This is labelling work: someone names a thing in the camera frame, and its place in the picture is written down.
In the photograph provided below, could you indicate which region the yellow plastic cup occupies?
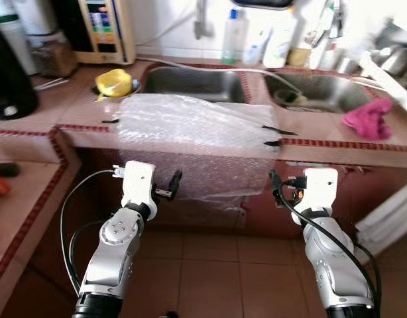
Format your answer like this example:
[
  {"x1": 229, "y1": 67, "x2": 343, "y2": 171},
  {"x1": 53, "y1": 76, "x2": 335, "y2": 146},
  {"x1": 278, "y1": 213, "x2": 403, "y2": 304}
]
[{"x1": 95, "y1": 68, "x2": 133, "y2": 100}]

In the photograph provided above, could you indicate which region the clear bubble wrap sheet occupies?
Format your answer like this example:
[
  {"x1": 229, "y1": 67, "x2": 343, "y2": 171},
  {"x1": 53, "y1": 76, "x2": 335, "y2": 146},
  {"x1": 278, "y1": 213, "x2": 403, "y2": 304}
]
[{"x1": 116, "y1": 93, "x2": 284, "y2": 203}]

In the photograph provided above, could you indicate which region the steel sink basin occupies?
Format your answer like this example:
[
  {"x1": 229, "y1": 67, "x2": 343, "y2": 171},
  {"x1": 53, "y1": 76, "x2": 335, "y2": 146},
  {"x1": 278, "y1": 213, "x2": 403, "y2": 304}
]
[
  {"x1": 262, "y1": 68, "x2": 377, "y2": 115},
  {"x1": 141, "y1": 64, "x2": 251, "y2": 105}
]

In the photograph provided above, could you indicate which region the pink cloth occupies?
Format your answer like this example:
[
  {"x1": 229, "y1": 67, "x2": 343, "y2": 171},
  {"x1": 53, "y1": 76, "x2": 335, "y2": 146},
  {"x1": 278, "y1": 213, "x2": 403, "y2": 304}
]
[{"x1": 341, "y1": 98, "x2": 394, "y2": 141}]

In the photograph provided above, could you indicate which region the white ribbed panel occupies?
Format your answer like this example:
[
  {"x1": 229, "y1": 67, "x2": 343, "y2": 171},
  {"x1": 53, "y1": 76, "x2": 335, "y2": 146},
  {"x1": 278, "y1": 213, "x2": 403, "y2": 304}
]
[{"x1": 355, "y1": 178, "x2": 407, "y2": 256}]

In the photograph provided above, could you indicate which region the yellow sponge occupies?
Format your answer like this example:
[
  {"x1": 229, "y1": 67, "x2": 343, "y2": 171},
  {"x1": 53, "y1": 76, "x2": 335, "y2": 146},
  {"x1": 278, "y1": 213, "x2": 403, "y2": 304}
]
[{"x1": 288, "y1": 48, "x2": 312, "y2": 67}]

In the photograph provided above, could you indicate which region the clear plastic cup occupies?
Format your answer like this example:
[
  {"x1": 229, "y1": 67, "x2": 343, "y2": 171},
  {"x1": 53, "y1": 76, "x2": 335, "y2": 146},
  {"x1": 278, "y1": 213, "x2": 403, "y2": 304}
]
[{"x1": 247, "y1": 30, "x2": 270, "y2": 66}]

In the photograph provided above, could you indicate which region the white detergent bottle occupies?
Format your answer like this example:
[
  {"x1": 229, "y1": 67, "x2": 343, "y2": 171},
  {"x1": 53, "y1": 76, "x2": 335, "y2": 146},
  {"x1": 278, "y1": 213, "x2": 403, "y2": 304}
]
[{"x1": 263, "y1": 17, "x2": 297, "y2": 69}]

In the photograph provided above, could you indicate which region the white plank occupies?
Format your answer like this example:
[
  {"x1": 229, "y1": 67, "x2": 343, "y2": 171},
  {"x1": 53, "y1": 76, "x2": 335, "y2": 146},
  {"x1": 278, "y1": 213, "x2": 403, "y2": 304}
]
[{"x1": 358, "y1": 52, "x2": 407, "y2": 119}]

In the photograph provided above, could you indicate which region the clear bottle blue cap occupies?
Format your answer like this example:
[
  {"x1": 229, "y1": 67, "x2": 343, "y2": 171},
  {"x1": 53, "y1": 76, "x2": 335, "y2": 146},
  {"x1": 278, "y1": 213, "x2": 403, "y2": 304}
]
[{"x1": 221, "y1": 8, "x2": 249, "y2": 66}]

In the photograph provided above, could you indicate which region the white stick green tip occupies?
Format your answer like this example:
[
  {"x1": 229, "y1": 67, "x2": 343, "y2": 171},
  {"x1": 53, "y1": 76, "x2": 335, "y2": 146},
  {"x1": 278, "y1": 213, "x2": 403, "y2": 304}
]
[
  {"x1": 36, "y1": 81, "x2": 68, "y2": 91},
  {"x1": 34, "y1": 78, "x2": 67, "y2": 86}
]

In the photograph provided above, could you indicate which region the chrome sink faucet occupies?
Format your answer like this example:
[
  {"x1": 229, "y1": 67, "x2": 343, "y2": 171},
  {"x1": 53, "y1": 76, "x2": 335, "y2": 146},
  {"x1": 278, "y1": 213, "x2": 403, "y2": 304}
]
[{"x1": 304, "y1": 0, "x2": 345, "y2": 70}]

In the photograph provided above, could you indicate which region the steel pot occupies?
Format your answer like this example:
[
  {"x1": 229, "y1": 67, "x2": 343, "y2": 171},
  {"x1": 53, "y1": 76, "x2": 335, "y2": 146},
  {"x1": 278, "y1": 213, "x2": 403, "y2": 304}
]
[{"x1": 373, "y1": 20, "x2": 407, "y2": 77}]

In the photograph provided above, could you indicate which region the dark green cucumber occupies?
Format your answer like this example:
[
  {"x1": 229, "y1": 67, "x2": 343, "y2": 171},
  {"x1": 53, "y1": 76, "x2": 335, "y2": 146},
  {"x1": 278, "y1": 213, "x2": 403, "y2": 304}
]
[{"x1": 0, "y1": 162, "x2": 21, "y2": 178}]

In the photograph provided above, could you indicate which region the beige water ionizer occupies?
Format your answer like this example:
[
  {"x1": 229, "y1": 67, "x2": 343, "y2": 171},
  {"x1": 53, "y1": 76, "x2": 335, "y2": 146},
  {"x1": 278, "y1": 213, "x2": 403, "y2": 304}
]
[{"x1": 51, "y1": 0, "x2": 137, "y2": 66}]

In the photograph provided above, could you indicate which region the jar of brown powder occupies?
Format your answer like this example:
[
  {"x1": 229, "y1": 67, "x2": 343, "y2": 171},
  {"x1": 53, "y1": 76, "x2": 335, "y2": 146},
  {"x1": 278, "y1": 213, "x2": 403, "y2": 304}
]
[{"x1": 30, "y1": 33, "x2": 78, "y2": 78}]

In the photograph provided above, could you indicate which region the dark blue basin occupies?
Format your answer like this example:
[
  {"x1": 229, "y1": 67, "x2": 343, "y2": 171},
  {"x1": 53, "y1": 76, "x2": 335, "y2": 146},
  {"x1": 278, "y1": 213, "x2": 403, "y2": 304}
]
[{"x1": 230, "y1": 0, "x2": 296, "y2": 10}]

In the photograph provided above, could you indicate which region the black electric kettle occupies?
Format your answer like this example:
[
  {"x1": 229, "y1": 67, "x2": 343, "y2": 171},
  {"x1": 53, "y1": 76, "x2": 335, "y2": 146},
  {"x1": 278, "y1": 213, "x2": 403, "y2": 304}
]
[{"x1": 0, "y1": 23, "x2": 40, "y2": 121}]

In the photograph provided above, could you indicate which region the white jug green band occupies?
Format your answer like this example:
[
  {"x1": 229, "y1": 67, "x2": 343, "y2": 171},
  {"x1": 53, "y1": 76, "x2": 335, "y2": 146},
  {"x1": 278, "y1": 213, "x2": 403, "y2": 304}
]
[{"x1": 0, "y1": 13, "x2": 37, "y2": 76}]

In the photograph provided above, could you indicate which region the white plastic container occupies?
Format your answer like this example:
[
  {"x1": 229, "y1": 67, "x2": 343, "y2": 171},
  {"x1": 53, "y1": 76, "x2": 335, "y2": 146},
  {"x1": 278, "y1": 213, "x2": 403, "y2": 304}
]
[{"x1": 11, "y1": 0, "x2": 58, "y2": 37}]

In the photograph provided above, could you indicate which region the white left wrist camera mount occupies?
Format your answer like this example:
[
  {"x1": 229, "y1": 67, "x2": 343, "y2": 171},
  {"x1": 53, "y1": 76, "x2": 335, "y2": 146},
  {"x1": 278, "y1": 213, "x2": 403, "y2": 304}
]
[{"x1": 121, "y1": 161, "x2": 156, "y2": 211}]

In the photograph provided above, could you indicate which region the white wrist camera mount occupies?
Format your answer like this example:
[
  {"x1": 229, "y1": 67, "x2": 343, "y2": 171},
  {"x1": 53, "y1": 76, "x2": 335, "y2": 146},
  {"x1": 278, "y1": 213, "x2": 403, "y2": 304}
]
[
  {"x1": 302, "y1": 168, "x2": 339, "y2": 216},
  {"x1": 121, "y1": 161, "x2": 156, "y2": 211}
]

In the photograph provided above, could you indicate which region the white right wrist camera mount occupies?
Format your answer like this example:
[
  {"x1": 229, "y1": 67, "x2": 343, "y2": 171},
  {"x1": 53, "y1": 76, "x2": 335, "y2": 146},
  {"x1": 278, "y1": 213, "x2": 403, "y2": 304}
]
[{"x1": 302, "y1": 168, "x2": 339, "y2": 216}]

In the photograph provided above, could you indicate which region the black cable with silver plug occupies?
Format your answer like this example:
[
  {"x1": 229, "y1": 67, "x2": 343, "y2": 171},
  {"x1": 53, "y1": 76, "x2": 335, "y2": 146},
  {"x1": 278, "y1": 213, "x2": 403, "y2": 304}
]
[{"x1": 60, "y1": 168, "x2": 125, "y2": 295}]

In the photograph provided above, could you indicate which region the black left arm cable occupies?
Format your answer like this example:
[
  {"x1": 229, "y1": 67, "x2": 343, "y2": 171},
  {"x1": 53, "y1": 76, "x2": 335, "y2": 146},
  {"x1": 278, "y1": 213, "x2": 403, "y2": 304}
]
[{"x1": 68, "y1": 219, "x2": 102, "y2": 280}]

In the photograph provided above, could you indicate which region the long white hose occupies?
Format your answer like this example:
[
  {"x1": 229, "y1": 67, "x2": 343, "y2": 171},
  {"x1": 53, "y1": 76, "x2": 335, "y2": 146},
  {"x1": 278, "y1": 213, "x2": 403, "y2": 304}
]
[{"x1": 134, "y1": 56, "x2": 390, "y2": 93}]

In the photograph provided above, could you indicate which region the metal wall tap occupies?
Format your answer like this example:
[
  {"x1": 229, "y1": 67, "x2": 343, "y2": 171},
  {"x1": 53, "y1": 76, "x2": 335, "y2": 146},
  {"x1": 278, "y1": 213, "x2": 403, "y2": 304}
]
[{"x1": 194, "y1": 0, "x2": 211, "y2": 39}]

